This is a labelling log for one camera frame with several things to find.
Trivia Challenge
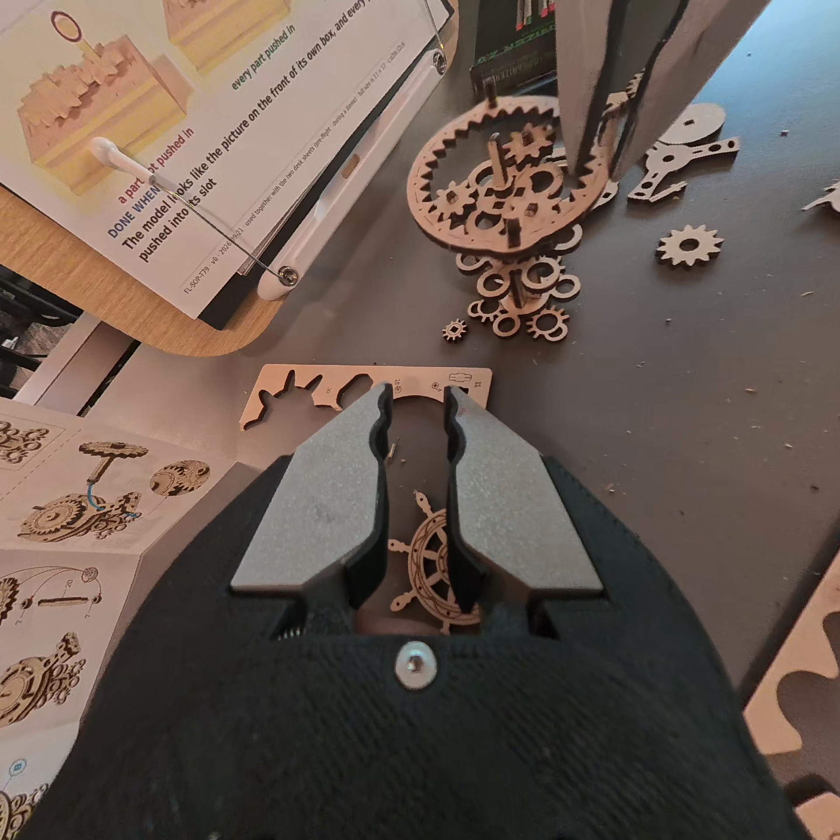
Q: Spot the punched wooden part sheet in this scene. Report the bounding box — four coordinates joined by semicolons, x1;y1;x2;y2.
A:
742;571;840;840

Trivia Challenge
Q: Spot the printed instruction sheet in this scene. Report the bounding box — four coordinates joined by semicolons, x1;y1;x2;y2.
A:
0;0;457;322

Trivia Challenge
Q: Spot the folded instruction booklet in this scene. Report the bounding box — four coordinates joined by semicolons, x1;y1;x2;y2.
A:
0;397;260;840

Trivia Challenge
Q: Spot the instruction sheet on stand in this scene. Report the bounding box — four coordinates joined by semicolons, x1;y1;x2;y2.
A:
0;0;460;358

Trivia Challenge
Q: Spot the loose wooden gear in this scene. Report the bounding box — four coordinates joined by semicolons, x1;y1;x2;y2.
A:
656;224;724;269

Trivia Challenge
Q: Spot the wooden ship wheel part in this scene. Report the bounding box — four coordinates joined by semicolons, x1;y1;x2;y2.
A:
387;489;483;634

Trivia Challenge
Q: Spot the wooden toothed oval ring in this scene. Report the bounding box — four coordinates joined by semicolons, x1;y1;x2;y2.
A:
407;95;616;253

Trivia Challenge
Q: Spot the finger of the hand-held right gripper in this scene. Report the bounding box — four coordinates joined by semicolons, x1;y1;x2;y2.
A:
554;0;631;189
609;0;775;181

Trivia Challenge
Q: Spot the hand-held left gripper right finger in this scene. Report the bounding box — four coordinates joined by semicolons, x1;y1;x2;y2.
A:
443;386;606;613

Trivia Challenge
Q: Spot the wooden sheet offcut strip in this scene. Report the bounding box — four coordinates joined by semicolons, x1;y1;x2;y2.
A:
241;364;493;431

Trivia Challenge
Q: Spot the black product box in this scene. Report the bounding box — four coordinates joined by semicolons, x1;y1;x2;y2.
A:
469;0;559;96

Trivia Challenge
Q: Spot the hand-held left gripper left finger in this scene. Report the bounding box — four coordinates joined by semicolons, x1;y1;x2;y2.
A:
230;382;395;608

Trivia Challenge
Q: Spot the wire clip with white tip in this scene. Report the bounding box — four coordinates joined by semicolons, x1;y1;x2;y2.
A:
92;136;299;284
423;0;448;70

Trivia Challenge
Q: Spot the white sheet holder bar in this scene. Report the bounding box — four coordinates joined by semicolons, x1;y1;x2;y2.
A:
257;49;448;301

